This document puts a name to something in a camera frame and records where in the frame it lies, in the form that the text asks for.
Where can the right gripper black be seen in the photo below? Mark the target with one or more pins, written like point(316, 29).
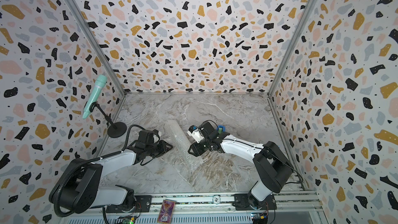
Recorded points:
point(196, 147)

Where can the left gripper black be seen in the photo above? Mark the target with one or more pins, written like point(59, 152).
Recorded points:
point(158, 146)

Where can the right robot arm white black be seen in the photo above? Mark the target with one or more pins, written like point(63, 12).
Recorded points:
point(273, 167)

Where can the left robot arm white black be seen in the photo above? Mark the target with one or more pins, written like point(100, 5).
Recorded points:
point(78, 189)

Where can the blue tape dispenser green roll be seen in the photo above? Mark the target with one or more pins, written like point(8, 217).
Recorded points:
point(221, 129)

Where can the black microphone stand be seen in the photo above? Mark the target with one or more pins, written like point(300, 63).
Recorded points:
point(115, 129)

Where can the mint green microphone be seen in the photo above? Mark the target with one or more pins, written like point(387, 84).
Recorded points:
point(100, 83)

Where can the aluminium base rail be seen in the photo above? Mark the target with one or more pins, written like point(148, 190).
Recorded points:
point(291, 207)

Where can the purple card on rail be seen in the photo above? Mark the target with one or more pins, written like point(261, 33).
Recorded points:
point(166, 212)

